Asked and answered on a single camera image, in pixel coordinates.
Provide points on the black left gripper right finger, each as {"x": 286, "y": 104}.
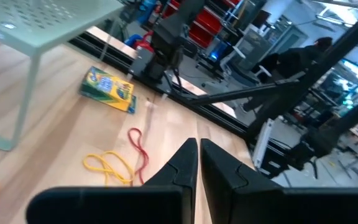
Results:
{"x": 284, "y": 208}

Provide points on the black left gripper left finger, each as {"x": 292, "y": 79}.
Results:
{"x": 110, "y": 208}

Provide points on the yellow rubber band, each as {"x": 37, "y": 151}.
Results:
{"x": 85, "y": 163}

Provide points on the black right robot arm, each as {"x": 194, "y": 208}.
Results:
{"x": 166, "y": 40}

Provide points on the red rubber band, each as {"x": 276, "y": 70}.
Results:
{"x": 147, "y": 158}

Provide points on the silver aluminium bar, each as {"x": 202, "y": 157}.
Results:
{"x": 263, "y": 143}

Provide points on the yellow crayon box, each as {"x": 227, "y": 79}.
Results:
{"x": 107, "y": 88}

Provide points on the person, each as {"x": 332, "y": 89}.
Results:
{"x": 291, "y": 62}

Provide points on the green perforated metal shelf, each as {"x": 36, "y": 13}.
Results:
{"x": 42, "y": 25}

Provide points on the red storage bin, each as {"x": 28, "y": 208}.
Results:
{"x": 207, "y": 25}

